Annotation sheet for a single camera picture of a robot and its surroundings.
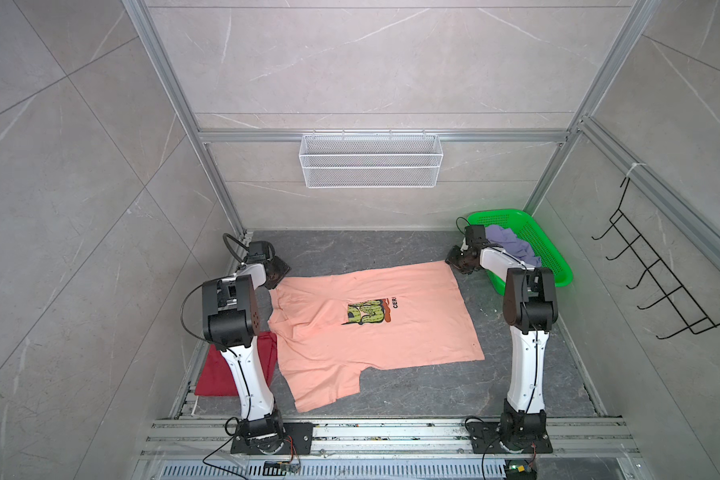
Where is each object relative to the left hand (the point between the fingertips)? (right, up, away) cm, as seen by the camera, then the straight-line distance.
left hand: (284, 262), depth 106 cm
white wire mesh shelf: (+32, +35, -5) cm, 48 cm away
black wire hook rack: (+97, -9, -45) cm, 107 cm away
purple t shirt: (+87, +7, +9) cm, 88 cm away
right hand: (+61, +2, +5) cm, 61 cm away
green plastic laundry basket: (+95, +3, -2) cm, 95 cm away
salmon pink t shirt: (+19, -21, -12) cm, 30 cm away
